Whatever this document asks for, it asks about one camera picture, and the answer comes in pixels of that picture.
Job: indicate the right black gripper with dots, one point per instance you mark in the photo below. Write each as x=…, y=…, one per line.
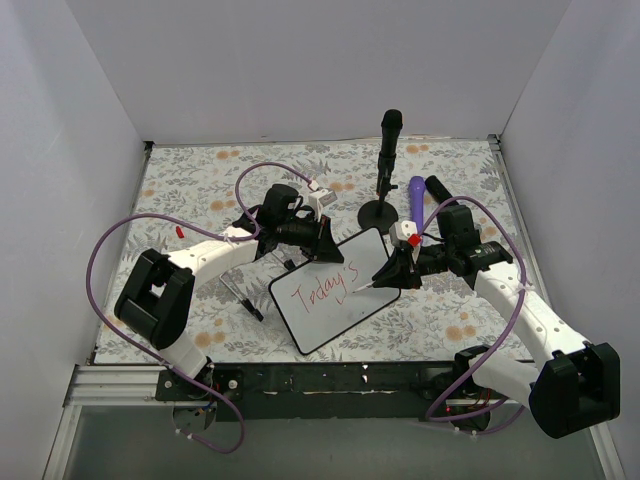
x=409, y=265

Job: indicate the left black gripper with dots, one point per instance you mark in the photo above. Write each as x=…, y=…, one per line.
x=321, y=238

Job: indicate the white red-capped marker pen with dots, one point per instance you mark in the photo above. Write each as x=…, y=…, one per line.
x=364, y=287

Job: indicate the small black-framed whiteboard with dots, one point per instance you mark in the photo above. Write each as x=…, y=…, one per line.
x=315, y=300

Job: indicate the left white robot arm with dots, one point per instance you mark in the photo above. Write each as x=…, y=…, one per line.
x=156, y=298

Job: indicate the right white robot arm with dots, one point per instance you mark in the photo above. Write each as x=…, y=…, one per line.
x=567, y=382

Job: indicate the black round microphone stand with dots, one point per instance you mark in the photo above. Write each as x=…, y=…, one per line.
x=379, y=213

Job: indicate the purple microphone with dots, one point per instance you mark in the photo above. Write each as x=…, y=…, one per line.
x=416, y=190

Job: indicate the black handheld microphone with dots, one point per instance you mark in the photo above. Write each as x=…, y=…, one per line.
x=438, y=191

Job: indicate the floral patterned table mat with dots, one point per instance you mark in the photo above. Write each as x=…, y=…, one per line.
x=209, y=185

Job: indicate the black microphone on stand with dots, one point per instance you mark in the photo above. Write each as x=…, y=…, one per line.
x=391, y=126

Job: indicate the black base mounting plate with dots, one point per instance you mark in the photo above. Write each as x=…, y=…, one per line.
x=353, y=390

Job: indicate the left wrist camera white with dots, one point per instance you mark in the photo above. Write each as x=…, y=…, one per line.
x=319, y=197

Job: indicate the wire whiteboard easel stand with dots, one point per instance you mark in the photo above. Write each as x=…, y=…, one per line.
x=233, y=288

